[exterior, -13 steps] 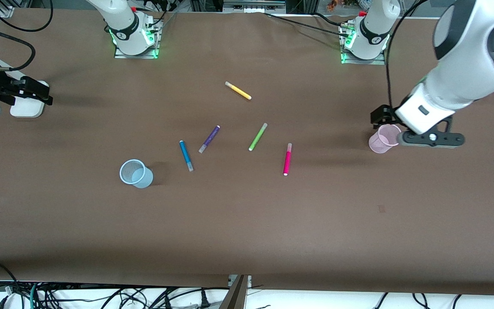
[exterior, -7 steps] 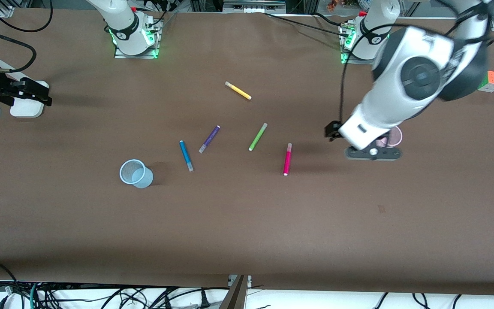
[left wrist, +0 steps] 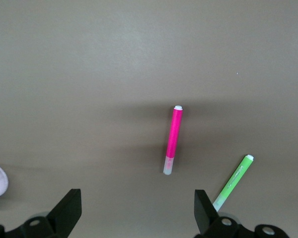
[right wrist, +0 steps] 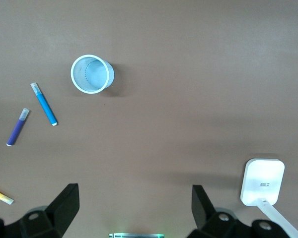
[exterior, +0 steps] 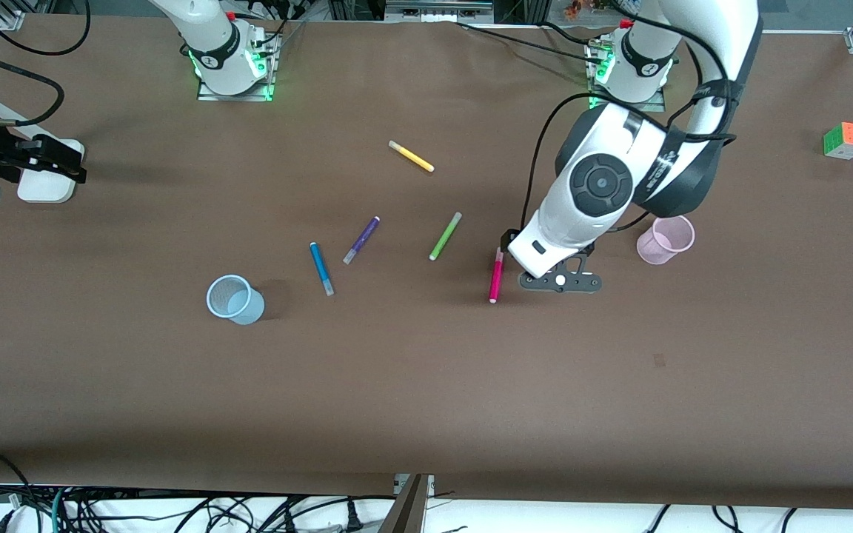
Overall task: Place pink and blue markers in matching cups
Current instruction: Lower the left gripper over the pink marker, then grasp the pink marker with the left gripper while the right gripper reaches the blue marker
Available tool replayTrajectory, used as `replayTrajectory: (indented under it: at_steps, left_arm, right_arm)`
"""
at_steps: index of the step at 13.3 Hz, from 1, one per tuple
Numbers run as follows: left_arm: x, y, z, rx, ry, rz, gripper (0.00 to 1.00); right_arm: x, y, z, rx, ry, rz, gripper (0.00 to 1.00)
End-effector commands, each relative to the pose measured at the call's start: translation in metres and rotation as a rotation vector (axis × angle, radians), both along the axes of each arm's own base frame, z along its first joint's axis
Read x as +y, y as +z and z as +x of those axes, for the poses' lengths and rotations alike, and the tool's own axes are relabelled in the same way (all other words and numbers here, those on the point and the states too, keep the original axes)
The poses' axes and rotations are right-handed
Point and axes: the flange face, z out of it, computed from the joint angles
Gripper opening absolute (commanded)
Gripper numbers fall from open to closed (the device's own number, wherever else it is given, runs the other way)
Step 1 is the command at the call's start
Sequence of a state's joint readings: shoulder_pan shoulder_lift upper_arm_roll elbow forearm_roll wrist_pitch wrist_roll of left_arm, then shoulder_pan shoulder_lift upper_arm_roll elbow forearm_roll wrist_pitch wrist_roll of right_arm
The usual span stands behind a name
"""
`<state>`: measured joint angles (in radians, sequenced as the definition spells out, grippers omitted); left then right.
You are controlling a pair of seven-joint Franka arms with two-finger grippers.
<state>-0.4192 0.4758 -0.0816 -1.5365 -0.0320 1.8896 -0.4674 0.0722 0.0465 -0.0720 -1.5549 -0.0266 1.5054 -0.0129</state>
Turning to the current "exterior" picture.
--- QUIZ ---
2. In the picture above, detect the pink marker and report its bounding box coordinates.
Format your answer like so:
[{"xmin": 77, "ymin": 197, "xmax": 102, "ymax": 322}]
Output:
[{"xmin": 489, "ymin": 247, "xmax": 506, "ymax": 304}]

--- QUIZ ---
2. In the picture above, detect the purple marker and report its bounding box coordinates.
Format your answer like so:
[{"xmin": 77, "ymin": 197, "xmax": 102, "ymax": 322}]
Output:
[{"xmin": 343, "ymin": 215, "xmax": 381, "ymax": 266}]

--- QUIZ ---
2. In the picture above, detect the yellow marker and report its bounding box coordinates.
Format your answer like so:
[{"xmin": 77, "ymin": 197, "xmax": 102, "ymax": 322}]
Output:
[{"xmin": 388, "ymin": 140, "xmax": 435, "ymax": 173}]

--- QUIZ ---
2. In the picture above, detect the black hanging cable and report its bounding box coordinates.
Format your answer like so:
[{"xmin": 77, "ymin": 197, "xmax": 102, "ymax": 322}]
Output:
[{"xmin": 0, "ymin": 0, "xmax": 94, "ymax": 56}]

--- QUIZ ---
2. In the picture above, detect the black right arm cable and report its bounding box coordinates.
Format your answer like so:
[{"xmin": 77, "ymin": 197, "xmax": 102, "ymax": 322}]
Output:
[{"xmin": 0, "ymin": 74, "xmax": 66, "ymax": 127}]

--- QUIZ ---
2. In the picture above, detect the short black cable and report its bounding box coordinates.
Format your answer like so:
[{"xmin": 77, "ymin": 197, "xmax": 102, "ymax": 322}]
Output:
[{"xmin": 541, "ymin": 21, "xmax": 598, "ymax": 47}]

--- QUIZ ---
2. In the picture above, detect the white lamp stand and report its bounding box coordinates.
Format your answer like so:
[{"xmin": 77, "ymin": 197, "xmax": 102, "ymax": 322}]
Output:
[{"xmin": 8, "ymin": 122, "xmax": 85, "ymax": 204}]

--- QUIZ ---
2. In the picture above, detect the brown table cover sheet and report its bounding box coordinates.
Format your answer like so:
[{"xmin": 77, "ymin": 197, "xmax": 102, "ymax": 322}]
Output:
[{"xmin": 0, "ymin": 13, "xmax": 853, "ymax": 512}]

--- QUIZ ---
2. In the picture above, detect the light pink plastic cup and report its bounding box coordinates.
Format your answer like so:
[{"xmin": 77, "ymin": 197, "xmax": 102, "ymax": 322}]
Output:
[{"xmin": 635, "ymin": 215, "xmax": 696, "ymax": 266}]

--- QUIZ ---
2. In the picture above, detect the grey device box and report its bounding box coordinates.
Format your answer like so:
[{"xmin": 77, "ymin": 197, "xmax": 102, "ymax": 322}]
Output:
[{"xmin": 384, "ymin": 0, "xmax": 495, "ymax": 23}]

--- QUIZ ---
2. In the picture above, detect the light blue plastic cup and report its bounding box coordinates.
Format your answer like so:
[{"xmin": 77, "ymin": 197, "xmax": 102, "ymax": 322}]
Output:
[{"xmin": 206, "ymin": 274, "xmax": 266, "ymax": 326}]

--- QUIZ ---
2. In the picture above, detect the green marker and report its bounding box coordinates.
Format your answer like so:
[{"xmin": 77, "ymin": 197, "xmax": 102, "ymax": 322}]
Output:
[{"xmin": 429, "ymin": 212, "xmax": 464, "ymax": 262}]

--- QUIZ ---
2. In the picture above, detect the black cable with plug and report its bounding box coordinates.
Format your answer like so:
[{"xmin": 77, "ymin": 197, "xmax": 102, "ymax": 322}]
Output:
[{"xmin": 249, "ymin": 496, "xmax": 398, "ymax": 533}]

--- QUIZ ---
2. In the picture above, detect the colourful puzzle cube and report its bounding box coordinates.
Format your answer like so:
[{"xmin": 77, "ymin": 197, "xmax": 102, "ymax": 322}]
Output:
[{"xmin": 823, "ymin": 122, "xmax": 853, "ymax": 160}]

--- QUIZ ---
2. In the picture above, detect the blue marker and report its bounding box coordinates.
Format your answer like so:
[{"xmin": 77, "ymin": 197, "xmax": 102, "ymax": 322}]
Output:
[{"xmin": 310, "ymin": 241, "xmax": 335, "ymax": 298}]

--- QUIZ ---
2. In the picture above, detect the long black cable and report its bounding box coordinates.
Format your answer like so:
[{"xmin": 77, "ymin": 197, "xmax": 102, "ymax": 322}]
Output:
[{"xmin": 456, "ymin": 21, "xmax": 609, "ymax": 64}]

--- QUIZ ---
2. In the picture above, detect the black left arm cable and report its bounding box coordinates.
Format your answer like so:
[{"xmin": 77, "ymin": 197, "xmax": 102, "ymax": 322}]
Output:
[{"xmin": 521, "ymin": 15, "xmax": 738, "ymax": 234}]

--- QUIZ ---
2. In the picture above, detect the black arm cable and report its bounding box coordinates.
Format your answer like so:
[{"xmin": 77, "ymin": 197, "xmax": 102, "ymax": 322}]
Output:
[
  {"xmin": 0, "ymin": 74, "xmax": 66, "ymax": 127},
  {"xmin": 521, "ymin": 15, "xmax": 738, "ymax": 234}
]

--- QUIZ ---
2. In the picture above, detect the metal table frame post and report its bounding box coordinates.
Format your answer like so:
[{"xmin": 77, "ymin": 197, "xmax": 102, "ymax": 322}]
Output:
[{"xmin": 378, "ymin": 474, "xmax": 435, "ymax": 533}]

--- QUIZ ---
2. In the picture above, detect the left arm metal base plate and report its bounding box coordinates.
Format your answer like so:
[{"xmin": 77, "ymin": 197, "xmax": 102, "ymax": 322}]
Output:
[{"xmin": 588, "ymin": 44, "xmax": 668, "ymax": 113}]

